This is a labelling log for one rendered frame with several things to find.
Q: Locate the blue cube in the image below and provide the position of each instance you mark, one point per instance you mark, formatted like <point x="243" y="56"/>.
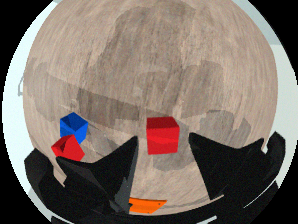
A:
<point x="73" y="124"/>

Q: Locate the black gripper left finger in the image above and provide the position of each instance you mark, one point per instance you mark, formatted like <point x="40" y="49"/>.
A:
<point x="113" y="174"/>

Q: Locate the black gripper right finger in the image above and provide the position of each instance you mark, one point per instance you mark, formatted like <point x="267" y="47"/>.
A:
<point x="219" y="164"/>

